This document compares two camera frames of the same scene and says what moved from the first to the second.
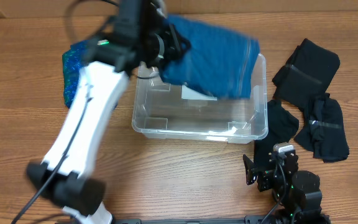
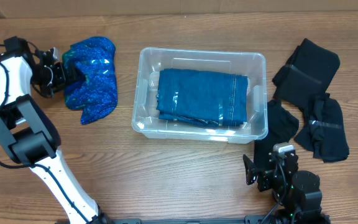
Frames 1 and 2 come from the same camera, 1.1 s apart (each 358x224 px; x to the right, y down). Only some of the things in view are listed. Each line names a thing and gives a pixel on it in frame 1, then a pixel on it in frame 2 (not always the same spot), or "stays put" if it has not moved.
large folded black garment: (306, 75) stays put
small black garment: (282, 124) stays put
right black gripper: (264, 175) stays put
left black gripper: (167, 42) → (58, 68)
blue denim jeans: (218, 63) → (212, 98)
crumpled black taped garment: (324, 132) stays put
